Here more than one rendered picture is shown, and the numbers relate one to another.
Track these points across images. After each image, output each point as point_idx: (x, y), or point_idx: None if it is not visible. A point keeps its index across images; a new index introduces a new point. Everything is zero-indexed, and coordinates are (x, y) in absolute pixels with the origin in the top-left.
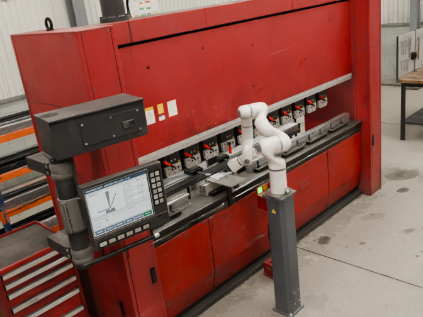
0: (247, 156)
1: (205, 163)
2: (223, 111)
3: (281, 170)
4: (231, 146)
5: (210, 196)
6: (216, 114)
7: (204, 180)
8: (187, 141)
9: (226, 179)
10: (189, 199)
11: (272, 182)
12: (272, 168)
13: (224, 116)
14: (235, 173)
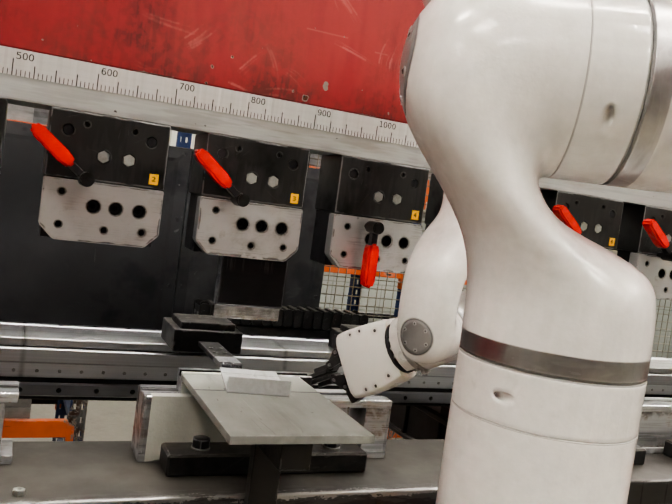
0: (426, 301)
1: (293, 343)
2: (391, 48)
3: (573, 375)
4: (392, 259)
5: (159, 469)
6: (345, 42)
7: (178, 372)
8: (90, 81)
9: (268, 402)
10: (56, 442)
11: (453, 487)
12: (482, 326)
13: (391, 78)
14: (374, 418)
